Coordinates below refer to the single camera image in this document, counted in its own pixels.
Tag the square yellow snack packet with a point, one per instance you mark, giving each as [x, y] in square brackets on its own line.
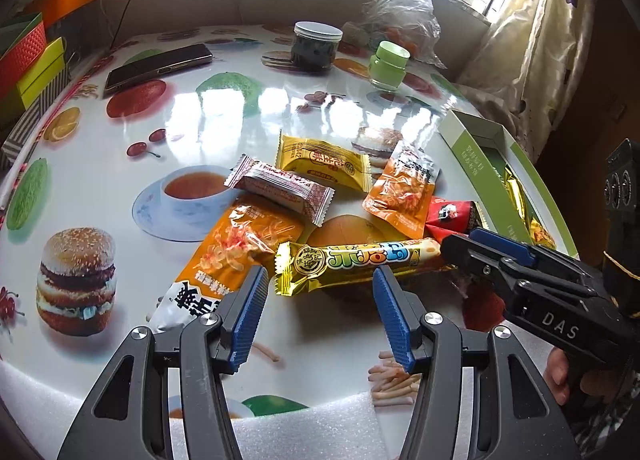
[325, 160]

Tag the red woven box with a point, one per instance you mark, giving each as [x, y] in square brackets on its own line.
[22, 52]

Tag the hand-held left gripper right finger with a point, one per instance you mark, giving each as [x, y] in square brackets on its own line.
[392, 320]

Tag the dark green box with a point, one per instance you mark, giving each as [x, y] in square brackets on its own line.
[15, 27]

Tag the cream patterned curtain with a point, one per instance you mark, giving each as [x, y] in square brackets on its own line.
[540, 40]

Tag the white foam sheet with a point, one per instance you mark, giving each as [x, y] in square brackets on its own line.
[310, 430]

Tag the white green cardboard box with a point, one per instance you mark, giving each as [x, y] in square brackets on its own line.
[470, 140]

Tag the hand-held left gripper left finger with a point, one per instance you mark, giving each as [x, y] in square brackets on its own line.
[247, 320]

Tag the green glass jar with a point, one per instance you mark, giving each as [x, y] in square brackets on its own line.
[387, 67]

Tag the clear plastic bag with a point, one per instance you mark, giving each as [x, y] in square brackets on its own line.
[400, 5]

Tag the person's right forearm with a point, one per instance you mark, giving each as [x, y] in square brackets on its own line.
[605, 435]

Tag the black white striped box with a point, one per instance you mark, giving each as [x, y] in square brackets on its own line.
[25, 127]

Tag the lime green box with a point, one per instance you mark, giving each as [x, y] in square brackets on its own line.
[42, 72]

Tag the orange fruit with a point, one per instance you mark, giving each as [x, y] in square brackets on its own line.
[400, 36]

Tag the white red candy packet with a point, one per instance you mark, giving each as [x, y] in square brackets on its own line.
[280, 185]

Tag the dark smartphone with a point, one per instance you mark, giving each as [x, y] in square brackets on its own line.
[155, 67]

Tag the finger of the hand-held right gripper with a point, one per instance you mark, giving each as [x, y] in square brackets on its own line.
[500, 242]
[465, 255]

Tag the person's right hand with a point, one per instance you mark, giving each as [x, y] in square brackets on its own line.
[557, 375]

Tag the orange white snack packet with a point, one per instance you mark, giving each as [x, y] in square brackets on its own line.
[400, 195]
[230, 250]

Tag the long yellow gold snack bar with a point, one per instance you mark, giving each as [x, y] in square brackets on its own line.
[350, 260]

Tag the gold foil packet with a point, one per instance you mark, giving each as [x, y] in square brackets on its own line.
[522, 205]

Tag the dark jar with white lid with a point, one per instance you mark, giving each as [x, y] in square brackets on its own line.
[315, 52]

